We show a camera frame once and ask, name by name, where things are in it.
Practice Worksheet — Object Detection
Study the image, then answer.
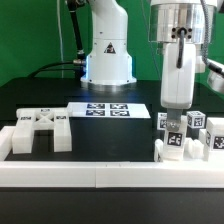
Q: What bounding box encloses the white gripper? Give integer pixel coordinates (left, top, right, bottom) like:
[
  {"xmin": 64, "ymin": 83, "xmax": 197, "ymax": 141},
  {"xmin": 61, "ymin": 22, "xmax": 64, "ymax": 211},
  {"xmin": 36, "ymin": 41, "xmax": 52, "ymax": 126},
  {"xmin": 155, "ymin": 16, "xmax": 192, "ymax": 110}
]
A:
[{"xmin": 161, "ymin": 43, "xmax": 196, "ymax": 132}]

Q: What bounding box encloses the white chair seat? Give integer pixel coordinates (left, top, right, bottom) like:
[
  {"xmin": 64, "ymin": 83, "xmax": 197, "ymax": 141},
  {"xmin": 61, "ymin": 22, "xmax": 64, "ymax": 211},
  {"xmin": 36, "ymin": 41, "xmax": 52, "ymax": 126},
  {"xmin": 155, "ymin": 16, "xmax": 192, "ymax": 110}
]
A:
[{"xmin": 154, "ymin": 138, "xmax": 204, "ymax": 162}]

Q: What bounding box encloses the white chair back frame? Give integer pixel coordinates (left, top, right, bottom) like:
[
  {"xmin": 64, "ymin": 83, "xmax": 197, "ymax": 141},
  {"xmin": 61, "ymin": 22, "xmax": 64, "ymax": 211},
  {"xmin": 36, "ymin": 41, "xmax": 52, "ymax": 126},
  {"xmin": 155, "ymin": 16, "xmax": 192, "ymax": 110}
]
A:
[{"xmin": 12, "ymin": 108, "xmax": 72, "ymax": 154}]

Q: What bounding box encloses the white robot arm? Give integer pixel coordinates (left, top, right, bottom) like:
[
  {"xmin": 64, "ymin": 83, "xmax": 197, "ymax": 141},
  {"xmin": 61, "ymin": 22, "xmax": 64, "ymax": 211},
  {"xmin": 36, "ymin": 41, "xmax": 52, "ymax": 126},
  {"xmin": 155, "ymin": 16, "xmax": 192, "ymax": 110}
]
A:
[{"xmin": 66, "ymin": 0, "xmax": 224, "ymax": 131}]

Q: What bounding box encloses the white tagged cube left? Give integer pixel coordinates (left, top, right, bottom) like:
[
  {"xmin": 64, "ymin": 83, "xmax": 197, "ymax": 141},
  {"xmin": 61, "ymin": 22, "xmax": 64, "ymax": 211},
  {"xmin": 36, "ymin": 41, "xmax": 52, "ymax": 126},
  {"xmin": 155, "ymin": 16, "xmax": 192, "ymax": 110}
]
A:
[{"xmin": 157, "ymin": 112, "xmax": 167, "ymax": 130}]

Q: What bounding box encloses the white tagged cube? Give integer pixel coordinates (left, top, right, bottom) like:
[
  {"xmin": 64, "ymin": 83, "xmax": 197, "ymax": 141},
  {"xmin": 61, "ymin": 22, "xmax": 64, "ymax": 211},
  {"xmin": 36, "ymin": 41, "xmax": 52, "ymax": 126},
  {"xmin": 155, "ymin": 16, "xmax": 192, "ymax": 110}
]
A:
[
  {"xmin": 157, "ymin": 112, "xmax": 167, "ymax": 130},
  {"xmin": 187, "ymin": 111, "xmax": 205, "ymax": 129}
]

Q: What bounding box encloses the white tagged cube right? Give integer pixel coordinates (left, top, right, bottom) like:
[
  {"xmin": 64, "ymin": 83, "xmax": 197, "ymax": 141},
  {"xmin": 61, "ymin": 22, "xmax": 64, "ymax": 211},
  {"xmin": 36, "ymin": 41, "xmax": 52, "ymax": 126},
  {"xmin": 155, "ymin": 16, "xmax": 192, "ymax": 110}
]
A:
[{"xmin": 187, "ymin": 111, "xmax": 205, "ymax": 129}]

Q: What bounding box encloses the white U-shaped barrier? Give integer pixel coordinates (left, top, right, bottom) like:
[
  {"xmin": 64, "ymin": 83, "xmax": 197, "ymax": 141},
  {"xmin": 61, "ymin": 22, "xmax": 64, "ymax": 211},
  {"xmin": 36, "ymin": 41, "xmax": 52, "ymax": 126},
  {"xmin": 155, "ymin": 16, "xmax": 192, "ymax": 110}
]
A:
[{"xmin": 0, "ymin": 126, "xmax": 224, "ymax": 188}]

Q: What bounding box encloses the white marker sheet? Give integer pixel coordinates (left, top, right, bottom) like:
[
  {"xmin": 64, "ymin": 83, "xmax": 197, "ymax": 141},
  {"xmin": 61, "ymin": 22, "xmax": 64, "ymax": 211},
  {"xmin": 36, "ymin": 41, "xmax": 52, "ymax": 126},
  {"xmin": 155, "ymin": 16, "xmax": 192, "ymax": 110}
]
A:
[{"xmin": 67, "ymin": 102, "xmax": 150, "ymax": 119}]

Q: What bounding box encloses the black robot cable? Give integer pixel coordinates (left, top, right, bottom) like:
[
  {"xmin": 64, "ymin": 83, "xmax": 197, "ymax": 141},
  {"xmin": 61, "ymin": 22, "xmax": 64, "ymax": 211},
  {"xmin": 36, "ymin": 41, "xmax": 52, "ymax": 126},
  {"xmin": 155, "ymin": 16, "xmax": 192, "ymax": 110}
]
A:
[{"xmin": 27, "ymin": 0, "xmax": 88, "ymax": 80}]

